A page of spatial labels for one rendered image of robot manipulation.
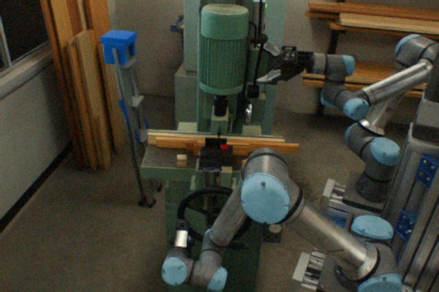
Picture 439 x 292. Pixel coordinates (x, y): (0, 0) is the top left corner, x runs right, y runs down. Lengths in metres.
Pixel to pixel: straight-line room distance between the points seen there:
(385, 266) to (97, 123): 2.33
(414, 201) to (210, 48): 0.88
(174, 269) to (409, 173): 0.79
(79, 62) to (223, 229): 1.92
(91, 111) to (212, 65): 1.64
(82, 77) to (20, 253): 1.20
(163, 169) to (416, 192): 0.94
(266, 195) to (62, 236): 1.97
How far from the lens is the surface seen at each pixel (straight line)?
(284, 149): 1.78
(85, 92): 2.97
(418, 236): 1.47
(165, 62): 4.18
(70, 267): 2.56
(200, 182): 1.56
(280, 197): 0.95
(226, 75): 1.53
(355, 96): 1.47
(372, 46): 4.02
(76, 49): 2.87
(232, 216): 1.21
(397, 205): 1.47
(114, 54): 2.36
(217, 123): 1.66
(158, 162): 1.69
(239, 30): 1.49
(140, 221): 2.75
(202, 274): 1.25
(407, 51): 1.74
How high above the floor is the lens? 1.86
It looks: 32 degrees down
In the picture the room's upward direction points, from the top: 3 degrees clockwise
